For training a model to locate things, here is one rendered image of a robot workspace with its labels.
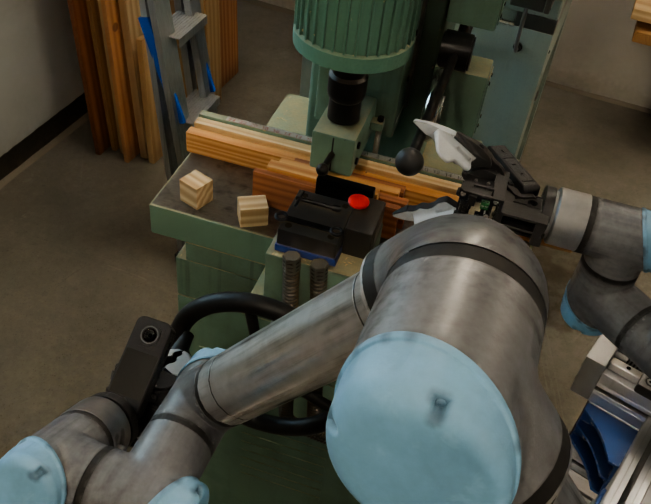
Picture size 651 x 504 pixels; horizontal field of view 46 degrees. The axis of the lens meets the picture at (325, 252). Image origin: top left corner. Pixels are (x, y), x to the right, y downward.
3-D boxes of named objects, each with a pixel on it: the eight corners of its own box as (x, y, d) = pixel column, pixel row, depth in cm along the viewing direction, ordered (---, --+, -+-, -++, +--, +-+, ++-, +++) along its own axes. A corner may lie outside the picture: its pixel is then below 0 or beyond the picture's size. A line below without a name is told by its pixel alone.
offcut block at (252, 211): (264, 212, 123) (265, 194, 121) (268, 225, 121) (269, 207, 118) (237, 214, 122) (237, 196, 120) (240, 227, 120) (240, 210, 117)
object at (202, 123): (194, 146, 134) (193, 121, 131) (199, 140, 136) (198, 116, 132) (534, 235, 125) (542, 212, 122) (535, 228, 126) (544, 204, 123)
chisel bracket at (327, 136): (307, 174, 123) (312, 130, 117) (332, 129, 133) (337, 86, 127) (351, 186, 122) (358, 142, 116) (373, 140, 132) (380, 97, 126)
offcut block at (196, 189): (213, 200, 124) (213, 179, 121) (196, 210, 122) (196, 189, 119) (196, 189, 125) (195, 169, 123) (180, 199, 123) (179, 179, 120)
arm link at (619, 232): (656, 293, 97) (684, 242, 91) (569, 269, 98) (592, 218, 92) (654, 254, 102) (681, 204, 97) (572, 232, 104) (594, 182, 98)
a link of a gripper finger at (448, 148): (423, 125, 92) (473, 178, 95) (432, 103, 97) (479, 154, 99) (405, 139, 94) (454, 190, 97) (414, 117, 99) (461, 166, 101)
